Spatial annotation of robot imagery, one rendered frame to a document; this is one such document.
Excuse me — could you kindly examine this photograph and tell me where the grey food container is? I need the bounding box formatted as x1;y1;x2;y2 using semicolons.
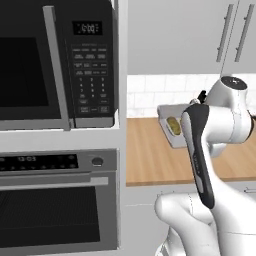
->
156;103;192;150

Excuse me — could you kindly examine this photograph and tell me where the yellow lemon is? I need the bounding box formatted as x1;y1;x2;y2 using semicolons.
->
166;116;182;136

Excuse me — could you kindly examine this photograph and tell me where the white tall appliance cabinet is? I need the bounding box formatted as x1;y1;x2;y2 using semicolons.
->
0;0;130;256

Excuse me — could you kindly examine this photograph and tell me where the white drawer front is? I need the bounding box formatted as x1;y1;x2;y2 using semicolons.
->
125;181;256;208

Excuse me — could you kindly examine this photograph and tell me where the black microwave oven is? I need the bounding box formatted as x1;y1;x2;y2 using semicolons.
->
0;0;120;132

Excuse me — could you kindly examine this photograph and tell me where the grey oven knob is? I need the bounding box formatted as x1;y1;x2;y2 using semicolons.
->
91;156;105;168

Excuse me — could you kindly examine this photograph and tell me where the stainless steel oven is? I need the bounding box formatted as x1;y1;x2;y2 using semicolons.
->
0;148;121;256

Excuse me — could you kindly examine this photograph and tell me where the white wall cupboard door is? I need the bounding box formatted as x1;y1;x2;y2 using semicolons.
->
219;0;256;76
127;0;240;76

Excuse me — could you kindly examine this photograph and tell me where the grey cupboard door handle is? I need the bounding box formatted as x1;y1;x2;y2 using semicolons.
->
234;3;255;64
215;3;235;64

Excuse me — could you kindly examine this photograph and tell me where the grey microwave door handle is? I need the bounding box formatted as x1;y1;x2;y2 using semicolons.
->
42;5;72;132

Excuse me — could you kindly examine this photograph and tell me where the grey oven door handle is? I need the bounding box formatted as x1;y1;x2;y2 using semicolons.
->
0;176;110;192

